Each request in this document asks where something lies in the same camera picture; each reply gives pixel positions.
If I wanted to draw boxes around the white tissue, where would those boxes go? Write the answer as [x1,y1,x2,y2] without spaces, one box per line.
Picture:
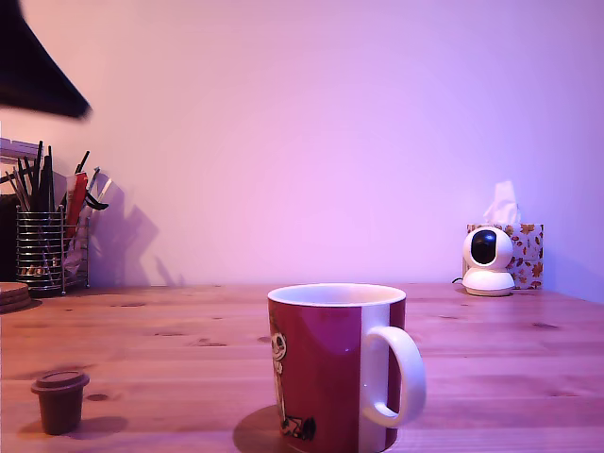
[481,178,523,226]

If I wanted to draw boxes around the clear plastic bag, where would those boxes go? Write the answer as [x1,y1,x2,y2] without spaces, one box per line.
[63,230,90,279]

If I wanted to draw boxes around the small white round camera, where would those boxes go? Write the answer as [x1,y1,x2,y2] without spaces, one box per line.
[461,225,516,297]

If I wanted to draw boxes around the wire utensil rack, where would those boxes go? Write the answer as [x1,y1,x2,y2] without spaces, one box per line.
[13,210,92,297]

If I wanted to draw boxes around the thin black stick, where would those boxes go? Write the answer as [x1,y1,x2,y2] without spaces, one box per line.
[35,140,43,212]

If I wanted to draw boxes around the silver metal tongs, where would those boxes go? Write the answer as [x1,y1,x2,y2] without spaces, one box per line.
[88,165,114,202]

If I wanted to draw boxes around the leaf print tissue box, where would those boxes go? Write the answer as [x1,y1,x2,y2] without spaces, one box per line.
[465,222,545,291]

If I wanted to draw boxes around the red cartoon print mug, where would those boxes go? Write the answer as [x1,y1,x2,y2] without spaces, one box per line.
[266,281,428,453]

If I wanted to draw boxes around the brown coffee capsule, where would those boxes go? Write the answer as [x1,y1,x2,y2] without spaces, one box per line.
[30,371,92,436]

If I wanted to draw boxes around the grey metal skewer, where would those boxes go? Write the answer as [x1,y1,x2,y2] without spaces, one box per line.
[3,170,30,212]

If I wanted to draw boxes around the black spatula handle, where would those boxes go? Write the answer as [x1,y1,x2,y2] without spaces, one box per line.
[42,144,56,212]

